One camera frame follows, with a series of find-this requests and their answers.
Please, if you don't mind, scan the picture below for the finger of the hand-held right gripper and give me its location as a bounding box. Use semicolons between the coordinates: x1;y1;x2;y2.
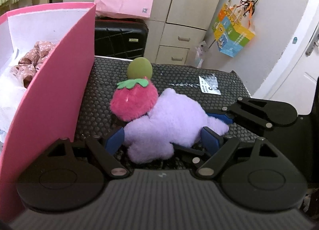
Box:
172;144;213;165
206;97;273;129

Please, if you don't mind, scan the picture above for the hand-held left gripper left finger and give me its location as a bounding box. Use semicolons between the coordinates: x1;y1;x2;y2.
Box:
45;127;130;179

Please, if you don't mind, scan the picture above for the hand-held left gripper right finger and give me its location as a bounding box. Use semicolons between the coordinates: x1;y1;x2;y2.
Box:
195;126;283;178

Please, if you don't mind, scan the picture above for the purple plush toy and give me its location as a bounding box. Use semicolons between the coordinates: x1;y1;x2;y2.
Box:
123;88;229;164

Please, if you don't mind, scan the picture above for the pink cardboard box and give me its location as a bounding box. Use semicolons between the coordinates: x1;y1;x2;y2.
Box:
0;1;97;220

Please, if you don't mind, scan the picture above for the white plastic wrap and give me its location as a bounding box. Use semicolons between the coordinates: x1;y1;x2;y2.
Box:
0;71;28;133

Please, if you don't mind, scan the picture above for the pink floral cloth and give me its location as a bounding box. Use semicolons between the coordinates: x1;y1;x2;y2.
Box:
10;41;60;88

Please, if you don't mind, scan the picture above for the white label sticker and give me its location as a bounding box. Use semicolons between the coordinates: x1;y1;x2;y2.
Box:
199;75;222;95

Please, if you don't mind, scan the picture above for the pink strawberry plush toy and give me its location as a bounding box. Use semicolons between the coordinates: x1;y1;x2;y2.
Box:
110;77;159;121

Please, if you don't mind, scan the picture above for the small hanging clear packet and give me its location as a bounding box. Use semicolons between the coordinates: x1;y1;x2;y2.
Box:
196;41;209;69

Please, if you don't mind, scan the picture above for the green plush ball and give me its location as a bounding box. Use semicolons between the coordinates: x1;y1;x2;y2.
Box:
127;57;153;81

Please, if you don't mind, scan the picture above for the colourful paper bag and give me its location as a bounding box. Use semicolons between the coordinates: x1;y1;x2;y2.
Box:
212;2;256;58

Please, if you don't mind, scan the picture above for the white door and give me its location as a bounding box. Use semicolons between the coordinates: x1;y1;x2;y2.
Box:
252;0;319;116

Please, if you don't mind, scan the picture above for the black suitcase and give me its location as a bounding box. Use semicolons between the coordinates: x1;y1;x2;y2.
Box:
94;18;149;59

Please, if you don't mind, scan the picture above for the beige wardrobe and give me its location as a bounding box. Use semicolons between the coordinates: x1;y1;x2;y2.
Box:
62;0;230;67

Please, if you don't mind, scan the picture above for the silver door handle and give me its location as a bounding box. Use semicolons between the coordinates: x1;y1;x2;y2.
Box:
306;32;319;56

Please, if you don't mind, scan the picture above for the orange cord bundle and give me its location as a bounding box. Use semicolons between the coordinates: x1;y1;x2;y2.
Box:
240;0;261;18

